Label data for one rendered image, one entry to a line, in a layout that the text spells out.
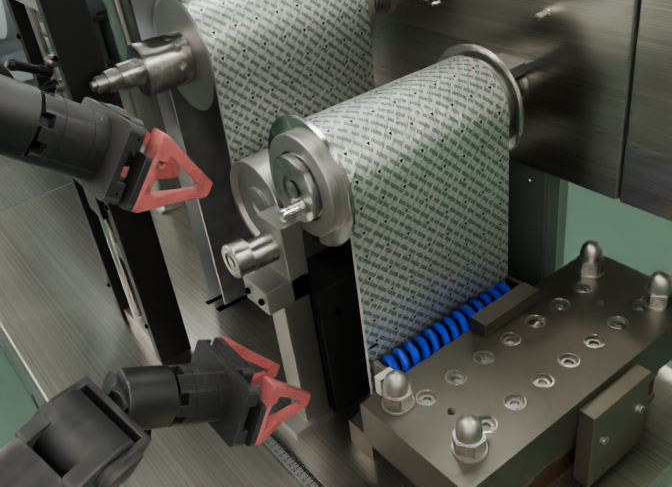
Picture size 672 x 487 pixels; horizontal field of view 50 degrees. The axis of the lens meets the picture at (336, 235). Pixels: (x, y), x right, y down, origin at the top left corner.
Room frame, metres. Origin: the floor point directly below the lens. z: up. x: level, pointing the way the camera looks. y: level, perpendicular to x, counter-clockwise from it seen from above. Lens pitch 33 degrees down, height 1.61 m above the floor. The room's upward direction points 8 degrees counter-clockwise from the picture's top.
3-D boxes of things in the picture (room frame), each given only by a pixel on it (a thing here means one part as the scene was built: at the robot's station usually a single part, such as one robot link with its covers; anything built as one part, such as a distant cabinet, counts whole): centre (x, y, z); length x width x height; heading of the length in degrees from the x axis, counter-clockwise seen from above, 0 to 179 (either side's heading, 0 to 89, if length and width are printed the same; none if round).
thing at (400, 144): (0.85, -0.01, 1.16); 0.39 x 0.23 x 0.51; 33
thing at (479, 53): (0.81, -0.19, 1.25); 0.15 x 0.01 x 0.15; 33
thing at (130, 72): (0.83, 0.23, 1.33); 0.06 x 0.03 x 0.03; 123
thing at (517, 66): (0.83, -0.23, 1.28); 0.06 x 0.05 x 0.02; 123
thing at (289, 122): (0.67, 0.02, 1.25); 0.15 x 0.01 x 0.15; 33
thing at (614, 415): (0.54, -0.27, 0.96); 0.10 x 0.03 x 0.11; 123
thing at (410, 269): (0.69, -0.11, 1.11); 0.23 x 0.01 x 0.18; 123
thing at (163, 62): (0.87, 0.18, 1.33); 0.06 x 0.06 x 0.06; 33
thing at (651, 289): (0.66, -0.37, 1.05); 0.04 x 0.04 x 0.04
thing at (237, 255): (0.66, 0.11, 1.18); 0.04 x 0.02 x 0.04; 33
